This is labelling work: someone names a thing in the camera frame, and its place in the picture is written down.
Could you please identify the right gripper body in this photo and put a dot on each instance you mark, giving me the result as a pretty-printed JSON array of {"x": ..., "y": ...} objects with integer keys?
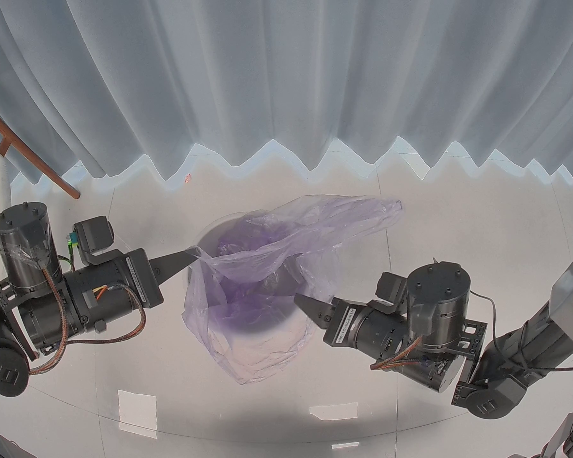
[{"x": 363, "y": 327}]

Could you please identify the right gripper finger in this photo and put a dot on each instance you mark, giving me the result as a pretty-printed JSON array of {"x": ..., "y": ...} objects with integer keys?
[{"x": 317, "y": 310}]

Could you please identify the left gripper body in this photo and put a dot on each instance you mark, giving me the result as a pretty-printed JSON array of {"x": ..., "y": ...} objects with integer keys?
[{"x": 110, "y": 289}]

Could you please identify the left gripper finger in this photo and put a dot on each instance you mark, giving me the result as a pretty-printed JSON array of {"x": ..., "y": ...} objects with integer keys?
[{"x": 164, "y": 267}]

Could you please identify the purple plastic bag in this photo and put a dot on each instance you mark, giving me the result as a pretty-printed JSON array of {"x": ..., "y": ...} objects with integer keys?
[{"x": 267, "y": 255}]

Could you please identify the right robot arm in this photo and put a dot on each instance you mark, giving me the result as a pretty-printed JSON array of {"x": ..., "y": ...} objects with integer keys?
[{"x": 439, "y": 298}]

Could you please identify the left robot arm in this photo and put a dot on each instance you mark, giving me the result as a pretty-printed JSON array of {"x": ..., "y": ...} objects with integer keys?
[{"x": 24, "y": 255}]

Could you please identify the white trash bin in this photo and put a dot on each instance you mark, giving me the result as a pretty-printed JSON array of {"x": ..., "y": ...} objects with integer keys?
[{"x": 207, "y": 227}]

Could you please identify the white curtain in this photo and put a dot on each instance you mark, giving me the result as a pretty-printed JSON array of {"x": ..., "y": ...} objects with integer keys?
[{"x": 286, "y": 65}]

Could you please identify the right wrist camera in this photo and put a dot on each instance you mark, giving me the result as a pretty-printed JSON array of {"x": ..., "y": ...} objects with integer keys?
[{"x": 391, "y": 289}]

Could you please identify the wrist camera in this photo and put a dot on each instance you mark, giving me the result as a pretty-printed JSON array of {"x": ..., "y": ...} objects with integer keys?
[
  {"x": 93, "y": 234},
  {"x": 391, "y": 289}
]

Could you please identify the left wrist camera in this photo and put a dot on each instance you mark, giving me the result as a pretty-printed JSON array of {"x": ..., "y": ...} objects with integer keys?
[{"x": 93, "y": 234}]

